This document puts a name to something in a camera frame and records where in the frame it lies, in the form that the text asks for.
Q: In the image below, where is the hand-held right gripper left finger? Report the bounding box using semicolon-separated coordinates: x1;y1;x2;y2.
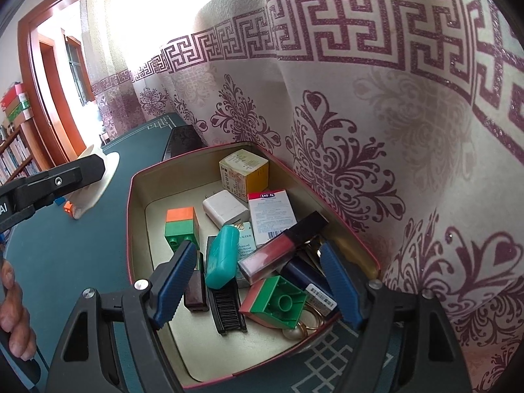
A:
44;241;199;393

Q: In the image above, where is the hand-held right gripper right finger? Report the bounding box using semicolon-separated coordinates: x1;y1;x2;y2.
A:
319;241;473;393

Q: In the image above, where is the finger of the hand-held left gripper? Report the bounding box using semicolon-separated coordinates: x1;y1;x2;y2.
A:
0;153;106;230

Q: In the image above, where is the brown lipstick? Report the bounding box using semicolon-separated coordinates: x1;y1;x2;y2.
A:
184;250;207;314

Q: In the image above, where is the blue bottle with white cap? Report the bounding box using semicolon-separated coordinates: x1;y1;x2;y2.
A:
284;256;338;316

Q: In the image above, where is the white plastic jar lid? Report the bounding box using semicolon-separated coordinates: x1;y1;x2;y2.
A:
65;143;121;222

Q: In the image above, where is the gold patterned tube box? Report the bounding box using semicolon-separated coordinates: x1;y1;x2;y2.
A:
297;235;328;267

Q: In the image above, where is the gold keyring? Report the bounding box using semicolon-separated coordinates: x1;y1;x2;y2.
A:
284;295;328;340

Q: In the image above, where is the teal dental floss case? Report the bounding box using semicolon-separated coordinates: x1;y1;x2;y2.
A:
205;225;240;289

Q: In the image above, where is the black comb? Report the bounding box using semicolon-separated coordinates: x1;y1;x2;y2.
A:
206;235;248;334

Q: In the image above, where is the green and orange toy block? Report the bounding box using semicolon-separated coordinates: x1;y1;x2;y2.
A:
164;207;200;254

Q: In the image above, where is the green and pink toy block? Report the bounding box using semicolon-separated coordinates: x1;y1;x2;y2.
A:
238;275;309;330

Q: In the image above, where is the red lip gloss tube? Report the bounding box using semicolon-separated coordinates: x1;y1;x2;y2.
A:
237;211;328;285

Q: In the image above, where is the red tin box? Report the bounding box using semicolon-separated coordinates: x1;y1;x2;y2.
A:
126;142;382;389

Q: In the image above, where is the white box with teal print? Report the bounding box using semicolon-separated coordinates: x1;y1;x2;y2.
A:
223;221;258;289

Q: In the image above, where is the white charger plug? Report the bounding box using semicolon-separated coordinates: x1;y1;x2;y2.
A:
202;189;250;228

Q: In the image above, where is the white box with red label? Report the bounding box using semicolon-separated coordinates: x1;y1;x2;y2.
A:
248;188;297;246

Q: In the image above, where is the yellow and white ointment box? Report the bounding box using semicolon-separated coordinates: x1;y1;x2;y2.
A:
219;149;270;197

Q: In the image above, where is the teal desktop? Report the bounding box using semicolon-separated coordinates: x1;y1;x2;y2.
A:
0;112;404;393

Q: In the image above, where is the person's left hand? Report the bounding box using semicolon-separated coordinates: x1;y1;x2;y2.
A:
0;260;37;362

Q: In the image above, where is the wooden bookshelf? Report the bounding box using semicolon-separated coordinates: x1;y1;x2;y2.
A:
0;123;42;187

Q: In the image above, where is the green and white box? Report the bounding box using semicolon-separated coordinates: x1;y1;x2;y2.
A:
4;92;33;125

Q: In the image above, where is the red flat box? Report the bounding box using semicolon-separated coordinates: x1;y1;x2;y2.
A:
0;83;25;113

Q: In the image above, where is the black phone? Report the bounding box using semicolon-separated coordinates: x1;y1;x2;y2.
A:
161;125;207;162

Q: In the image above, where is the patterned beige curtain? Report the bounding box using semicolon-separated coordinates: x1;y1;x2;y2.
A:
80;0;524;393

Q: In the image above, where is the wooden door frame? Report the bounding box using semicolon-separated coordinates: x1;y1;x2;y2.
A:
17;0;99;168

